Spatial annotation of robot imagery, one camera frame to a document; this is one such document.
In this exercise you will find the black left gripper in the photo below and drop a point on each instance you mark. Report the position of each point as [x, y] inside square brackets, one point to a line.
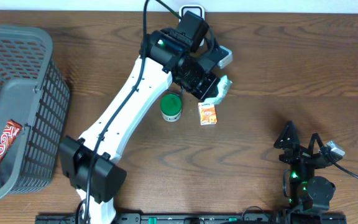
[208, 86]

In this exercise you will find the grey plastic basket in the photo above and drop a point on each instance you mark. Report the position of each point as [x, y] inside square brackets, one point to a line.
[34, 94]

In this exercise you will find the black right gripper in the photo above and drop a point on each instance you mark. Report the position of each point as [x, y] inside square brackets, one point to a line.
[301, 153]

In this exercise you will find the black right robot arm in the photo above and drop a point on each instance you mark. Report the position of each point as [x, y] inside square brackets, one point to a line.
[306, 192]

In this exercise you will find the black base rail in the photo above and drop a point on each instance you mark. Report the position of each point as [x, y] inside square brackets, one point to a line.
[135, 218]

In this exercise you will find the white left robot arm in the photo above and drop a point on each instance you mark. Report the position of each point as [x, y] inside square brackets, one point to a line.
[185, 55]

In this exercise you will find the orange snack box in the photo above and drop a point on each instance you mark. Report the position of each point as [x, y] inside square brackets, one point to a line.
[207, 114]

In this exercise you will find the teal snack packet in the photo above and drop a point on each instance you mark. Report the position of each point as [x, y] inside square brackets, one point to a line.
[219, 91]

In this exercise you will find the green lid jar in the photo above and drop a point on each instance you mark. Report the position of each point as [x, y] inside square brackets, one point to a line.
[171, 107]

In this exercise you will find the red TOP chocolate bar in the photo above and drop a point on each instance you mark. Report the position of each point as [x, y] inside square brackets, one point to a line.
[8, 136]

